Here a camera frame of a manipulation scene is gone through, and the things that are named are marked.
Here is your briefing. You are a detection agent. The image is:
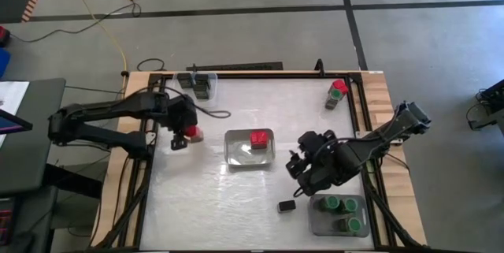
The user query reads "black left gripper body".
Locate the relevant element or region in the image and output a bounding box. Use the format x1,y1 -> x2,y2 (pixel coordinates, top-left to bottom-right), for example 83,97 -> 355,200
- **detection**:
163,95 -> 198,136

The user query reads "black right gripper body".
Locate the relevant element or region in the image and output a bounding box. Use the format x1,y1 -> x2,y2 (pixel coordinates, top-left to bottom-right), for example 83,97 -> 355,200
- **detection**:
298,148 -> 343,197

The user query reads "red-lid spice jar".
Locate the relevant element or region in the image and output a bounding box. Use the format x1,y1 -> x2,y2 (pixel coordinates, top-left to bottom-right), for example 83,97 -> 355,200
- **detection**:
332,79 -> 350,96
183,125 -> 205,144
250,130 -> 270,151

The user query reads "green-lid spice jar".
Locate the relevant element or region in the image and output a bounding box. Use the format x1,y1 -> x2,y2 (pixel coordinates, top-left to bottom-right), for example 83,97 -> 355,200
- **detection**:
338,216 -> 362,234
340,196 -> 359,214
319,194 -> 340,213

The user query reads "dark block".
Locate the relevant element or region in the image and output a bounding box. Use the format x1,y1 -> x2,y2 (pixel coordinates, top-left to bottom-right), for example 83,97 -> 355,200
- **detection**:
324,88 -> 343,111

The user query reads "clear plastic bin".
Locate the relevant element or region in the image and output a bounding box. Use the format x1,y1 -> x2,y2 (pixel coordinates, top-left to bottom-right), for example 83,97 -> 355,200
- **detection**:
169,72 -> 218,113

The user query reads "grey translucent plastic bin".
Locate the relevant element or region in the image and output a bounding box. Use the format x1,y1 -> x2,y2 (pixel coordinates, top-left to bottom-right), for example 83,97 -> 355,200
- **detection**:
308,192 -> 371,237

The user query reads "white plastic bin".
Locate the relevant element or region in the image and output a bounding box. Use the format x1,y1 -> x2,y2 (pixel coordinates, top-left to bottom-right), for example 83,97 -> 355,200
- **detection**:
223,128 -> 276,169

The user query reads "white glossy table mat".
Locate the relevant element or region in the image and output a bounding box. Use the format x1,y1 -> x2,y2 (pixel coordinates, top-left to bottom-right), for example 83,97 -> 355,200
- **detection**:
139,76 -> 375,251

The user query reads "grey side table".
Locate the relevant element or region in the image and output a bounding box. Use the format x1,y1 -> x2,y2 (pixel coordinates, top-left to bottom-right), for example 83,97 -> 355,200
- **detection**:
0,78 -> 67,197

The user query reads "dark tablet screen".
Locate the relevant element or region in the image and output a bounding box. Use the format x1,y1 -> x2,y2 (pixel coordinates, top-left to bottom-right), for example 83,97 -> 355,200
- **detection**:
0,109 -> 34,136

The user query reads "white paper sheet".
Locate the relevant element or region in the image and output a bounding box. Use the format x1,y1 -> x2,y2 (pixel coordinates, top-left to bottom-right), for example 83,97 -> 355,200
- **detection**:
0,81 -> 31,147

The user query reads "blue floor object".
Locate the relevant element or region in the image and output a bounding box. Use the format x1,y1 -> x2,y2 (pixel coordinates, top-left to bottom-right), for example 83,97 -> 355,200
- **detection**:
0,47 -> 12,79

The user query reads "small screen panel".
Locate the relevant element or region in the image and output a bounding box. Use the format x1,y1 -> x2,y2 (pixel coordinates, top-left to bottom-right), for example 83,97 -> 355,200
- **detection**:
0,209 -> 13,246

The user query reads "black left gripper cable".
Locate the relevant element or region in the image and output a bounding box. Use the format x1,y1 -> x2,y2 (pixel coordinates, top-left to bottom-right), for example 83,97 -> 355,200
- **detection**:
179,94 -> 232,120

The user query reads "black looped floor cable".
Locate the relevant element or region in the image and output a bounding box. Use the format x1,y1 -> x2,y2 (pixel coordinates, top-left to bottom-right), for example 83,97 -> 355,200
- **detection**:
136,58 -> 167,73

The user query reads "black aluminium table frame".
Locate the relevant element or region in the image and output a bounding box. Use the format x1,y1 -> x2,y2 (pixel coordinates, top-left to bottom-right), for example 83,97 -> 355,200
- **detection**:
88,69 -> 424,253

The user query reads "long yellow floor cable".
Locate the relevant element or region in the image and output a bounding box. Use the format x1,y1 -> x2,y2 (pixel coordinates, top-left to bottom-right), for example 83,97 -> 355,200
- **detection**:
54,0 -> 129,75

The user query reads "black equipment with cables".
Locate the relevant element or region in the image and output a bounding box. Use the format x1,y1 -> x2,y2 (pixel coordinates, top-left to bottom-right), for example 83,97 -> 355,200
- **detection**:
466,78 -> 504,136

